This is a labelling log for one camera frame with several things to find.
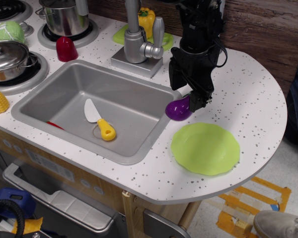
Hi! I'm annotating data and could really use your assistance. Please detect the purple toy eggplant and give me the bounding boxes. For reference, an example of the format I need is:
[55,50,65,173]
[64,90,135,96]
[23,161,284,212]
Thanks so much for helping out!
[165,94,193,121]

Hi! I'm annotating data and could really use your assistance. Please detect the silver toy faucet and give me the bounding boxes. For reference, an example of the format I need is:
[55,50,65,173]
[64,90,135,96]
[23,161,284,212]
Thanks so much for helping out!
[111,0,164,78]

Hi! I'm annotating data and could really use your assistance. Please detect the green toy cabbage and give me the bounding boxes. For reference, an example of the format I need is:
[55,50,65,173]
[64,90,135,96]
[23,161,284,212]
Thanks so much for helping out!
[0,21,25,43]

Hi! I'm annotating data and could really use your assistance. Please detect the stove burner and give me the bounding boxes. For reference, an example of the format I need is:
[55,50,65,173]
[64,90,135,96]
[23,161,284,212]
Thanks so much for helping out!
[0,0,32,21]
[0,51,49,96]
[37,20,99,50]

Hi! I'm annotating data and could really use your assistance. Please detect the rear left stove burner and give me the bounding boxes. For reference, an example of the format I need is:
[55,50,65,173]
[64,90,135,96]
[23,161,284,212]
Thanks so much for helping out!
[0,0,32,21]

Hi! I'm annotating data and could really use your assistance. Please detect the yellow toy bell pepper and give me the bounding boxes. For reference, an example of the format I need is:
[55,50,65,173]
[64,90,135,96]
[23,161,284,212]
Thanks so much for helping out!
[138,7,155,38]

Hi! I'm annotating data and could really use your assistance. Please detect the red toy pepper in sink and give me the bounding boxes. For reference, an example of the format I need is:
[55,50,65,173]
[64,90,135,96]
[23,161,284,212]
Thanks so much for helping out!
[46,121,64,130]

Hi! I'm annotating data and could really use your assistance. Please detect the steel pot with lid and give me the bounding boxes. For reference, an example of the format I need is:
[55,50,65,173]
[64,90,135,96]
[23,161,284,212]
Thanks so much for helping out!
[0,40,38,82]

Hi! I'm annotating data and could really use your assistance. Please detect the blue vacuum with black hose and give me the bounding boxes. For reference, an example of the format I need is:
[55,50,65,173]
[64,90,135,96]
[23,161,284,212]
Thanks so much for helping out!
[0,188,36,238]

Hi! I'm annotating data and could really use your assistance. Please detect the grey shoe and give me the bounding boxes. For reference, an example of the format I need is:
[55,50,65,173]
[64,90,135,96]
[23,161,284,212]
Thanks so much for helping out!
[253,211,298,238]

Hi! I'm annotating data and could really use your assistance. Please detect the front left stove burner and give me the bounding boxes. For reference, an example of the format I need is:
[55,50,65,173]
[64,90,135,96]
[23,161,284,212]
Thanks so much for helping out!
[0,51,49,96]

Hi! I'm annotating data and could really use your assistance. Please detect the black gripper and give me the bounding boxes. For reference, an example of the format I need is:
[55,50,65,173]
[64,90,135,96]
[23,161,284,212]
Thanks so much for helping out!
[169,46,220,113]

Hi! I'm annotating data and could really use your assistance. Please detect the red plastic cup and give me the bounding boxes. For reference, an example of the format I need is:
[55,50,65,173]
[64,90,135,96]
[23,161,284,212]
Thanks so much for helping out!
[56,36,78,62]

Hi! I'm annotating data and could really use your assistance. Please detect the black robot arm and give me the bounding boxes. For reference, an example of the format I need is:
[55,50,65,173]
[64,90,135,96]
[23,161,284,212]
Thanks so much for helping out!
[169,0,227,112]

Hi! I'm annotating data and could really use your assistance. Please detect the white yellow toy knife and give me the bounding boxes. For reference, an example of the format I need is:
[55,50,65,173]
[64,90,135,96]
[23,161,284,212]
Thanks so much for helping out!
[84,99,116,141]

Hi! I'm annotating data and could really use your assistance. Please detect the silver oven door handle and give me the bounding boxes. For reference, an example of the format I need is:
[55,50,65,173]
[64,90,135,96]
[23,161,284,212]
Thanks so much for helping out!
[2,163,128,238]

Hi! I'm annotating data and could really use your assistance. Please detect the tall steel pot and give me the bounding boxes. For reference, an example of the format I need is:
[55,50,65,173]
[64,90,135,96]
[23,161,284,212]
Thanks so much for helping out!
[36,0,89,36]

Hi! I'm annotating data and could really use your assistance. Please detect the light green cutting board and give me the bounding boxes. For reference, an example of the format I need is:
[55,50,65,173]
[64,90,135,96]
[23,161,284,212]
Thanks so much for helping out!
[113,24,174,51]

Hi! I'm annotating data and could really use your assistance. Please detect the grey toy sink basin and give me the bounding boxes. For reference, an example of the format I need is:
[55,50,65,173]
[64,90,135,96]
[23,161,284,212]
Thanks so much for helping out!
[11,60,181,165]

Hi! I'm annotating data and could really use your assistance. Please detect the yellow tape on floor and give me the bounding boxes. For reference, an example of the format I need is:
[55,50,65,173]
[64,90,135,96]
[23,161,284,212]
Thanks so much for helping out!
[214,177,292,238]

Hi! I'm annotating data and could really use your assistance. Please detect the light green plastic plate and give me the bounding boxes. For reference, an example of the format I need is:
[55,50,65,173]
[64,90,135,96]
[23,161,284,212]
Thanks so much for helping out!
[170,122,240,176]

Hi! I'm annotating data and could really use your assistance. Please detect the rear right stove burner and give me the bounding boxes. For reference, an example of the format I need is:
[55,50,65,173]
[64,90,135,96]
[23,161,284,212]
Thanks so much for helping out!
[37,20,99,50]

